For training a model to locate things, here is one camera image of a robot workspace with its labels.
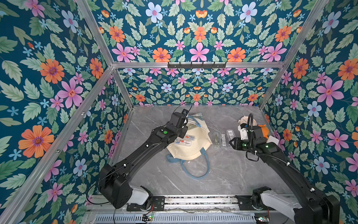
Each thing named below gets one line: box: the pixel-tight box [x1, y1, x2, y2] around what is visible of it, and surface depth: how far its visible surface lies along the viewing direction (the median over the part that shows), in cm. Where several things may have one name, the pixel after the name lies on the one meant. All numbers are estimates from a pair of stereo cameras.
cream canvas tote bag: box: [166, 112, 213, 179], surface depth 94 cm
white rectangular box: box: [266, 135, 280, 146], surface depth 96 cm
